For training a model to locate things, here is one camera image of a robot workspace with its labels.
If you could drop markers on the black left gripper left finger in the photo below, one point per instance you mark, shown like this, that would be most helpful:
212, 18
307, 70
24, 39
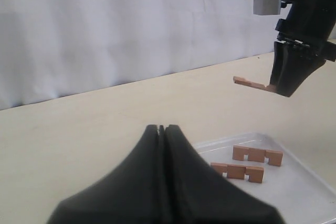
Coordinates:
128, 194

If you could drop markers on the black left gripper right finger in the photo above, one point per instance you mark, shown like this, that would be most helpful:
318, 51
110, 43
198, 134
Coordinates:
199, 194

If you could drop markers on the notched wooden piece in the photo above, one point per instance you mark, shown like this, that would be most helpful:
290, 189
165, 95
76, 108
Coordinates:
243, 153
255, 173
259, 86

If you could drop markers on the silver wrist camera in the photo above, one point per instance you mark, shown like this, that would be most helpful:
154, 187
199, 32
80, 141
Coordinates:
267, 7

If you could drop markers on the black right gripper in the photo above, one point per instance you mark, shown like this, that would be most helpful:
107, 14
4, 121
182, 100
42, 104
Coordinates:
310, 22

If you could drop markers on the white plastic tray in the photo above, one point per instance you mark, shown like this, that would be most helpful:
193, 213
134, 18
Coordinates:
296, 191

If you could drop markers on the white backdrop curtain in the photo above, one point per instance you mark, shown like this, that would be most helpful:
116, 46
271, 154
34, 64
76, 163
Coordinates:
55, 48

